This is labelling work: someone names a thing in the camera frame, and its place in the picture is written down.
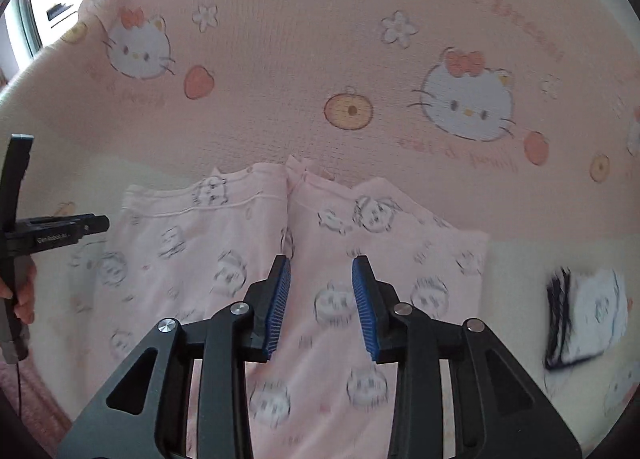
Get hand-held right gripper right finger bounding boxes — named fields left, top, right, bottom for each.
left=351, top=254, right=583, bottom=459

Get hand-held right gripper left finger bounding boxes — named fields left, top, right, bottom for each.
left=55, top=254, right=293, bottom=459

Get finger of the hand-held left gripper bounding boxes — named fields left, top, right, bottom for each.
left=75, top=213, right=111, bottom=236

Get pink printed pants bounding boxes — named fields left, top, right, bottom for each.
left=67, top=154, right=491, bottom=459

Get folded white and navy clothes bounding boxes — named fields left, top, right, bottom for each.
left=544, top=266, right=628, bottom=372

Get person's left hand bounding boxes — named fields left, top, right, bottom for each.
left=12, top=261, right=40, bottom=326

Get pink fluffy cloth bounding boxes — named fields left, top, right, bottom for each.
left=0, top=359, right=76, bottom=459

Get pink cat printed blanket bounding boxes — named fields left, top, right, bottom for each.
left=0, top=0, right=640, bottom=459

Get dark window frame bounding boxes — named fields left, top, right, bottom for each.
left=0, top=0, right=101, bottom=80

